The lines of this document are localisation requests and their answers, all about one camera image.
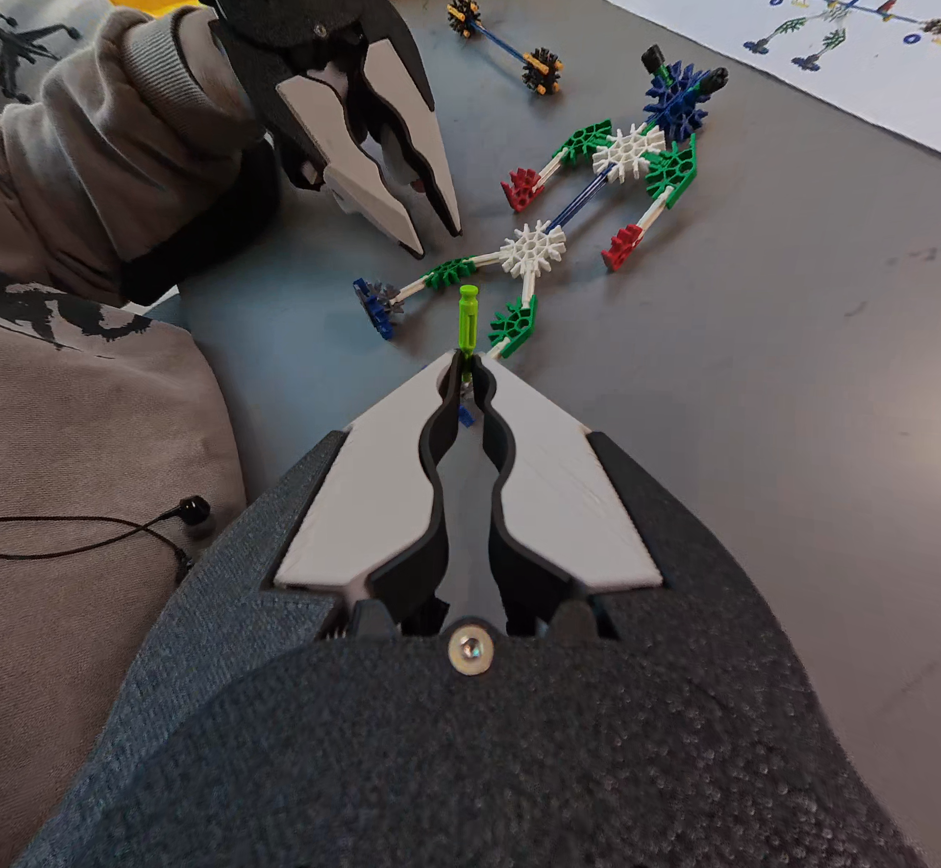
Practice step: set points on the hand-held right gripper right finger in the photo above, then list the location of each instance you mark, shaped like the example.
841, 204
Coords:
573, 515

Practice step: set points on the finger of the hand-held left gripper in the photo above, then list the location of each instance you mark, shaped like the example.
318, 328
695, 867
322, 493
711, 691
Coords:
412, 118
323, 126

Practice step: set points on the thin blue toy rod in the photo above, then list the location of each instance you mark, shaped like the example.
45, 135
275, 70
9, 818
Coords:
503, 43

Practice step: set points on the multicoloured construction toy model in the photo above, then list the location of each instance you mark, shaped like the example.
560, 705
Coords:
533, 248

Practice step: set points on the lime green toy rod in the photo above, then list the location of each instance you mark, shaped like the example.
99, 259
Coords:
468, 317

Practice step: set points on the white instruction sheet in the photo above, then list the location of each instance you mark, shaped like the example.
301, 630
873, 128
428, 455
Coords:
698, 1

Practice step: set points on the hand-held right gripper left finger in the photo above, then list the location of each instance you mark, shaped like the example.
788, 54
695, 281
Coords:
367, 500

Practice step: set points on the black orange toy wheel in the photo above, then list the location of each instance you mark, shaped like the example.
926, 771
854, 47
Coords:
463, 14
542, 72

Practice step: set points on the beige printed hoodie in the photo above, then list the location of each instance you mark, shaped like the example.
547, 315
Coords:
110, 442

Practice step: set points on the black earbud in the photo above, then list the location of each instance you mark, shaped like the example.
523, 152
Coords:
195, 509

